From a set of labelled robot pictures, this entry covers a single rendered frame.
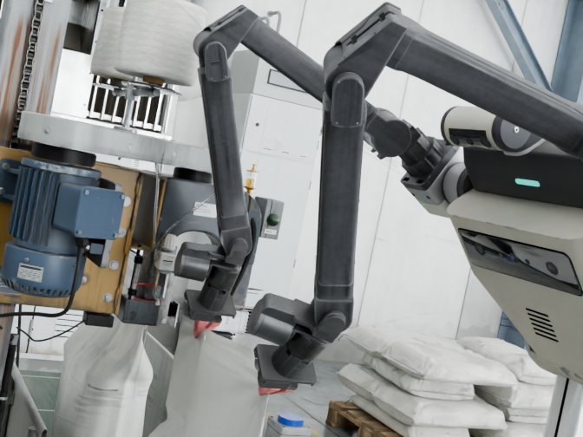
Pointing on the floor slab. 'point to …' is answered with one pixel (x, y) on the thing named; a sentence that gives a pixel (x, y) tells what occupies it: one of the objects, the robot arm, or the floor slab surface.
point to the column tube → (55, 29)
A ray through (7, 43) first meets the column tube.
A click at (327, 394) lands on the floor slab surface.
